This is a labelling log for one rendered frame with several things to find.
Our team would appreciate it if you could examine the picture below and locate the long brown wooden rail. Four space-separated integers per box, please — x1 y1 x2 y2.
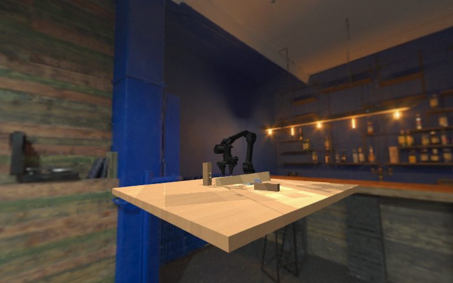
215 172 271 186

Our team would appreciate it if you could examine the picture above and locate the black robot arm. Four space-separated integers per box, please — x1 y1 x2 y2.
214 130 257 174

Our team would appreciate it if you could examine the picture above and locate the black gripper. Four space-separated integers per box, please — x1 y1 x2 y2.
216 154 237 175

